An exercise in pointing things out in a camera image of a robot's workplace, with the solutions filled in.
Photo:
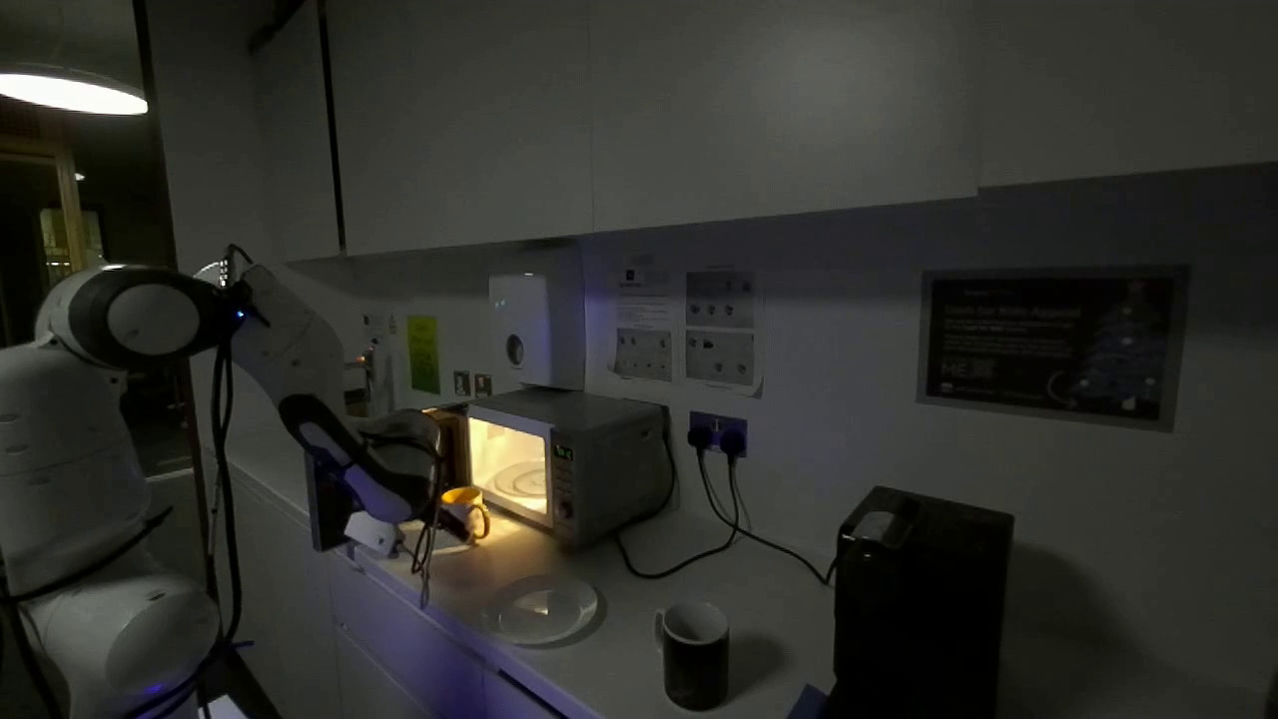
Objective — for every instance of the dark framed wall poster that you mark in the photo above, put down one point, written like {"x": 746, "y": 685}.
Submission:
{"x": 1053, "y": 344}

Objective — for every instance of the black coffee machine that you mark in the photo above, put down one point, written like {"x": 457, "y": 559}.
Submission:
{"x": 922, "y": 602}

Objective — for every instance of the black mug with white rim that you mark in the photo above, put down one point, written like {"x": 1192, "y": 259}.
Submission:
{"x": 698, "y": 662}

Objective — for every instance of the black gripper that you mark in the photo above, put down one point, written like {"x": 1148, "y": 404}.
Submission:
{"x": 420, "y": 523}

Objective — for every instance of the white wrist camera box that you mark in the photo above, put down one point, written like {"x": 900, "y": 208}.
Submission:
{"x": 373, "y": 535}

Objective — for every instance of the silver microwave oven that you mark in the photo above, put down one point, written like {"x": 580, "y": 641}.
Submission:
{"x": 600, "y": 455}

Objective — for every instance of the black microwave door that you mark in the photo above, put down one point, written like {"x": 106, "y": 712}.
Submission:
{"x": 331, "y": 513}

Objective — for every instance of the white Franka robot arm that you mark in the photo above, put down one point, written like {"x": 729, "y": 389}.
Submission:
{"x": 55, "y": 441}

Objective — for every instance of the metal wall switch plate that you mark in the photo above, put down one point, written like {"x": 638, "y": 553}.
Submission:
{"x": 484, "y": 385}
{"x": 462, "y": 385}

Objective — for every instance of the double socket with black plugs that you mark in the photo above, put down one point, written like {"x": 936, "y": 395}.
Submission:
{"x": 722, "y": 436}

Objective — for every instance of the green clean after use poster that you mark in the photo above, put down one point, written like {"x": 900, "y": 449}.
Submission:
{"x": 426, "y": 355}

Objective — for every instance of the round ceiling lamp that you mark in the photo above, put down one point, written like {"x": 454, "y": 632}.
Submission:
{"x": 67, "y": 95}

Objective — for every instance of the white wall socket with label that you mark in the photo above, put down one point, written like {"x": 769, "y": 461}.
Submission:
{"x": 645, "y": 355}
{"x": 722, "y": 356}

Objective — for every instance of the white upper cabinet door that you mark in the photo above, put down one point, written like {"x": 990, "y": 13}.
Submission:
{"x": 783, "y": 106}
{"x": 1133, "y": 82}
{"x": 295, "y": 120}
{"x": 462, "y": 120}

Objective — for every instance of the white round plate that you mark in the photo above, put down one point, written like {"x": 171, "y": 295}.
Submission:
{"x": 545, "y": 614}

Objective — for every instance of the white paper towel dispenser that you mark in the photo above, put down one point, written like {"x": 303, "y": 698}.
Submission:
{"x": 520, "y": 330}

